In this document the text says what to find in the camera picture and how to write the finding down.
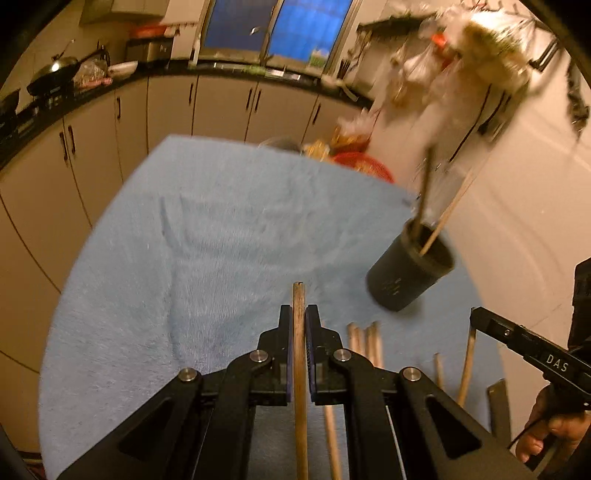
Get black wok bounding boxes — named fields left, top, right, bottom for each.
left=26, top=39, right=110, bottom=98

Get blue table cloth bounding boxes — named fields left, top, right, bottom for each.
left=39, top=136, right=480, bottom=478

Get metal toaster box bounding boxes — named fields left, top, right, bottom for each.
left=125, top=37, right=173, bottom=63

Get kitchen window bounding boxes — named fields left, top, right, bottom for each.
left=199, top=0, right=361, bottom=74

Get person right hand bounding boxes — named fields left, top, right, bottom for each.
left=515, top=385, right=590, bottom=471

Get black utensil holder cup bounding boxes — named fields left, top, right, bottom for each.
left=366, top=219, right=455, bottom=312

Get yellow plastic bag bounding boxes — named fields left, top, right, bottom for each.
left=303, top=140, right=331, bottom=162

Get wooden chopstick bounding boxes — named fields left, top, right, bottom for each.
left=419, top=171, right=475, bottom=257
left=434, top=352, right=445, bottom=390
left=324, top=405, right=342, bottom=480
left=346, top=323, right=363, bottom=354
left=361, top=326, right=375, bottom=364
left=293, top=282, right=308, bottom=479
left=457, top=329, right=477, bottom=408
left=372, top=322, right=384, bottom=368
left=411, top=144, right=436, bottom=240

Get red plastic basin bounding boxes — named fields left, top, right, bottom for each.
left=332, top=152, right=394, bottom=184

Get range hood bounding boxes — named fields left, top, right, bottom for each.
left=80, top=0, right=169, bottom=25

